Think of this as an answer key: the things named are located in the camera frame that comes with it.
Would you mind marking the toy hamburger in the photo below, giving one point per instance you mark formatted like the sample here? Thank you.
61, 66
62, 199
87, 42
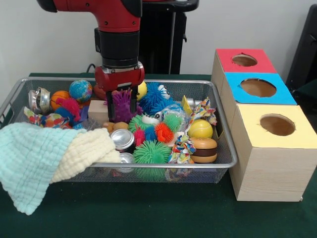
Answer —
204, 148

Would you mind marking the small orange basketball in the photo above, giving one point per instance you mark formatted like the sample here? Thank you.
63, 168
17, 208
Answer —
59, 98

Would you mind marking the yellow smiley ball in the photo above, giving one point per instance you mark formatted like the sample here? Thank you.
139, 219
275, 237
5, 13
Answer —
142, 90

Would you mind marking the green spiky ball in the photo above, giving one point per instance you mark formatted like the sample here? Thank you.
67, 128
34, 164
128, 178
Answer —
151, 152

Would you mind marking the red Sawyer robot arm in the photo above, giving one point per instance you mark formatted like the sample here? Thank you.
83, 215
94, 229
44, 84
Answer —
116, 24

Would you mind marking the cream waffle cloth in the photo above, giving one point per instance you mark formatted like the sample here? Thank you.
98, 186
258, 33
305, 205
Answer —
84, 146

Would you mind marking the black chair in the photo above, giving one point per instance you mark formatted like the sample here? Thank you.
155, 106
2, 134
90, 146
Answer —
307, 49

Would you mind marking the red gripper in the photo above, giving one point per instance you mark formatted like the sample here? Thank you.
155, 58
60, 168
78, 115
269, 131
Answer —
119, 78

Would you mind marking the clear mesh bin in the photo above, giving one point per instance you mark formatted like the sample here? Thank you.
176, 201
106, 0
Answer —
173, 176

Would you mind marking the dark green table cloth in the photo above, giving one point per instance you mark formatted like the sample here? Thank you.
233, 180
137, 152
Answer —
148, 210

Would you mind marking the purple spiky toy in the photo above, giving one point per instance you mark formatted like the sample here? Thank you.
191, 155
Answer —
122, 104

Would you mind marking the yellow tennis ball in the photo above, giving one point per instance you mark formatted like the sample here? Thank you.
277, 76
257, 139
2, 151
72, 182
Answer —
200, 129

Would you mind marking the mint green cloth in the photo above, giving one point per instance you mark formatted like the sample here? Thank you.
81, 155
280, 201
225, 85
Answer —
29, 161

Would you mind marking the globe print ball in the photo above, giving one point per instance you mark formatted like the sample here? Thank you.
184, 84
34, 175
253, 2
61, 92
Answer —
80, 90

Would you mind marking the wooden box with three holes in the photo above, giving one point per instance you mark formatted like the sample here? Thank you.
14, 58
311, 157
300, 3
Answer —
272, 173

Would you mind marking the blue spiky monster toy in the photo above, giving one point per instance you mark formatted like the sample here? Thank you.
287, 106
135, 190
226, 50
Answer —
156, 105

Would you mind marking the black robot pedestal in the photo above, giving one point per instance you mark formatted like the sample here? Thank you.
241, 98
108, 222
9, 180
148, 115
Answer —
168, 37

